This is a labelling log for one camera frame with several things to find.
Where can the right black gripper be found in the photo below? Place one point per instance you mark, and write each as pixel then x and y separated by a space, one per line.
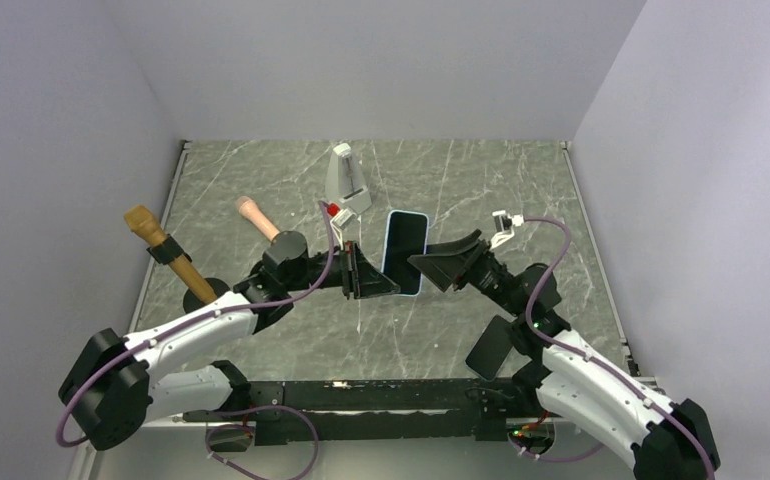
pixel 442 262

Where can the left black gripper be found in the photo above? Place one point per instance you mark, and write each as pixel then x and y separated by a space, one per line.
pixel 360 279

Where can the black phone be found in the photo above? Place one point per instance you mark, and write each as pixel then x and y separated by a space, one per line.
pixel 490 351
pixel 403 248

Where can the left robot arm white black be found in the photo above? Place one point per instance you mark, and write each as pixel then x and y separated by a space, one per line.
pixel 119 383

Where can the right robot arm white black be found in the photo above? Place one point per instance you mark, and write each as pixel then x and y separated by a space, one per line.
pixel 657 437

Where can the grey metronome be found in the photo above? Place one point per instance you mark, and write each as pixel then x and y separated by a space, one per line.
pixel 345 183

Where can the pink cylinder stick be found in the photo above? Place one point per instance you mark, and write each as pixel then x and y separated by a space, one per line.
pixel 251 211

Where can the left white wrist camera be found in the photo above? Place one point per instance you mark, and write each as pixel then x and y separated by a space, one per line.
pixel 339 218

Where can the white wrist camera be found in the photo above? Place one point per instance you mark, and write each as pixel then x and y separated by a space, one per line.
pixel 505 224
pixel 339 218

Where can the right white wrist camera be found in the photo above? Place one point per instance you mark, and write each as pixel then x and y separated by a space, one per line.
pixel 505 224

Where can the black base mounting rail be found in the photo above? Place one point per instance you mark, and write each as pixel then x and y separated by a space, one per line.
pixel 353 410

